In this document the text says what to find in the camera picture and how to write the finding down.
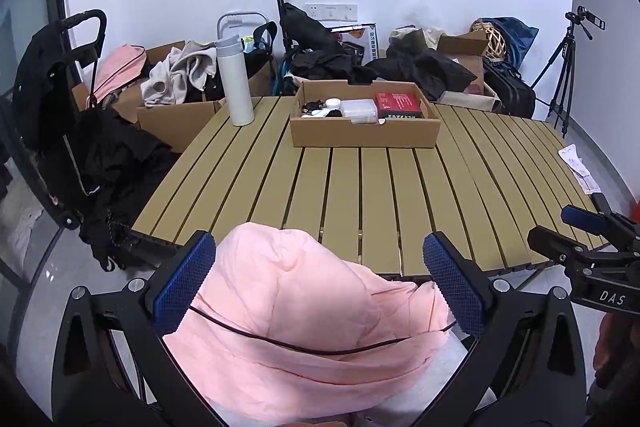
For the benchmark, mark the large floor cardboard box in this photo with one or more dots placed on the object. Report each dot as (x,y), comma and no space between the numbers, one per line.
(175,125)

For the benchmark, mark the black stroller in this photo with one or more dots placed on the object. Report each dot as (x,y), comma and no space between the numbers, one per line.
(98,168)

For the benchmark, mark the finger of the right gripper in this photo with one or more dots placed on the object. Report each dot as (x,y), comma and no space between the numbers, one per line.
(619,231)
(560,249)

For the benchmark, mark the pink bag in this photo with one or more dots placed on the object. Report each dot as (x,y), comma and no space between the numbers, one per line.
(122,67)

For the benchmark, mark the white paper sheet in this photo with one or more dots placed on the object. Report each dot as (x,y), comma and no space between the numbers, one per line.
(583,176)

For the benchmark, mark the white wet wipes pack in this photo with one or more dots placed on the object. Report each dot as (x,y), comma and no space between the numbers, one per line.
(360,111)

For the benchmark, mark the wicker basket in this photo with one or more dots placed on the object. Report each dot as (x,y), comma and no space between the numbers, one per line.
(495,50)

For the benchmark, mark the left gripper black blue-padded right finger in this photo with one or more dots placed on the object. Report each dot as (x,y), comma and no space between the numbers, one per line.
(525,366)

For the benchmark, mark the brown cardboard tray box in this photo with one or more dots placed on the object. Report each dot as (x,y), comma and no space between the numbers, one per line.
(336,113)

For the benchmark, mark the pink clothing of person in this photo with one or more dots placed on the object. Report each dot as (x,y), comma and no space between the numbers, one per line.
(283,330)

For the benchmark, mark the red and green box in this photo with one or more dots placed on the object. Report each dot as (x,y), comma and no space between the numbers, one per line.
(397,105)

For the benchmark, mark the beige clothes pile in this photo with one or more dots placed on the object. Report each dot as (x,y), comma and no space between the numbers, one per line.
(170,79)

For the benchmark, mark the black camera tripod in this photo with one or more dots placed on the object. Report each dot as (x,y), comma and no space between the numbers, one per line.
(562,99)

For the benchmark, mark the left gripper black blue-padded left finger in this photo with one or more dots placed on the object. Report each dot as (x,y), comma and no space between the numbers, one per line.
(111,366)

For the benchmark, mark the black suitcase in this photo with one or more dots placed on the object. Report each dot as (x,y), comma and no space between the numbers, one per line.
(516,97)

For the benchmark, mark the small white round jar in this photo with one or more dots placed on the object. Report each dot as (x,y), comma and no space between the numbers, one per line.
(332,103)

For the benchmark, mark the blue bag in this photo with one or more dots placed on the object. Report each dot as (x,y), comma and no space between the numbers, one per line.
(519,38)

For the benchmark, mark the white thermos bottle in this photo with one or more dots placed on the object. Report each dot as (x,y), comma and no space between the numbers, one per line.
(233,75)

